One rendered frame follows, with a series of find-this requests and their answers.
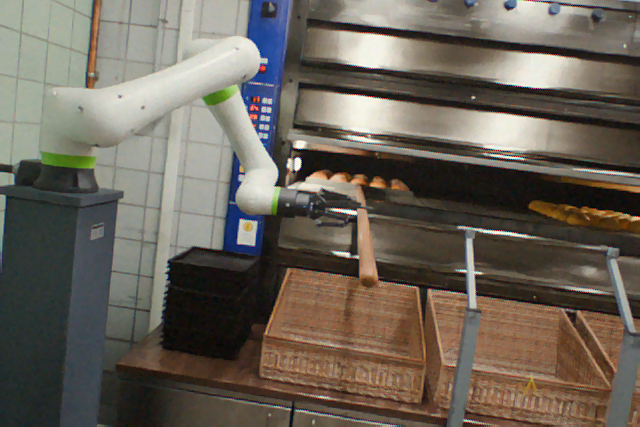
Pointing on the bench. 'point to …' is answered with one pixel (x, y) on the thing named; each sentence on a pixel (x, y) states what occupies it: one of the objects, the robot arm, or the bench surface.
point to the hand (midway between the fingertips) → (360, 213)
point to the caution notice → (247, 232)
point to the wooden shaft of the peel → (365, 246)
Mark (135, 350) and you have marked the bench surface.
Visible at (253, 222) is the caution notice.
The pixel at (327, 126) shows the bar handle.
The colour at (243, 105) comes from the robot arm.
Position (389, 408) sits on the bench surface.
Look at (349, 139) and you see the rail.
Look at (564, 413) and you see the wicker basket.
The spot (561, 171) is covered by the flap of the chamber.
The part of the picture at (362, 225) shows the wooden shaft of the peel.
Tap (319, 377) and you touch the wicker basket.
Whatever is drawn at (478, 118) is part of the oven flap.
